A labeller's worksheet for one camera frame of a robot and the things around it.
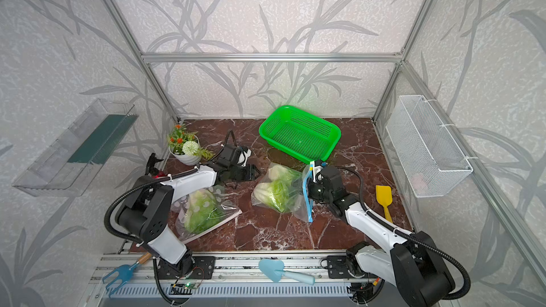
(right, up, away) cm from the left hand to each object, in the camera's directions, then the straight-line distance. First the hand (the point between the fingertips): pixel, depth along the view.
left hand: (258, 174), depth 92 cm
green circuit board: (-20, -34, -21) cm, 44 cm away
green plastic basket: (+21, +18, +24) cm, 36 cm away
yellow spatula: (+55, -10, -1) cm, 55 cm away
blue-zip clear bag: (+19, -11, -6) cm, 23 cm away
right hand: (+15, -2, -9) cm, 18 cm away
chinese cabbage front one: (+3, -7, -8) cm, 11 cm away
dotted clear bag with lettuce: (-20, -12, -13) cm, 26 cm away
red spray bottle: (-41, +3, -9) cm, 42 cm away
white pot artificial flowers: (-31, +12, -3) cm, 33 cm away
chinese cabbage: (+11, -1, -7) cm, 13 cm away
